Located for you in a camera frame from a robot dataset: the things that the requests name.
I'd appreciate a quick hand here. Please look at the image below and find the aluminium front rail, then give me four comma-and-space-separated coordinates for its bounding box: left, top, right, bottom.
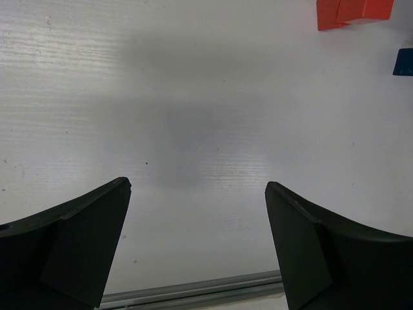
99, 271, 284, 309

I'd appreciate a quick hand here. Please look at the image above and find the red square block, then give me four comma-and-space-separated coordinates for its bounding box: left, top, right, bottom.
316, 0, 348, 31

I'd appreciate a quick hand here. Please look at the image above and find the red arch block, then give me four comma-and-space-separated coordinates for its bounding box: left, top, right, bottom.
337, 0, 394, 23

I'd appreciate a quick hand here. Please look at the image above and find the blue double arch block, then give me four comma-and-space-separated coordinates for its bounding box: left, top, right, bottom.
393, 48, 413, 76

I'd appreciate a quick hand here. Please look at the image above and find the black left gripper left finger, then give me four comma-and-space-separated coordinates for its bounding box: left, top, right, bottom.
1, 177, 131, 309

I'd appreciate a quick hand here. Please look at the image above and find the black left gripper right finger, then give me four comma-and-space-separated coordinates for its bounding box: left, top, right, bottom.
265, 181, 412, 309

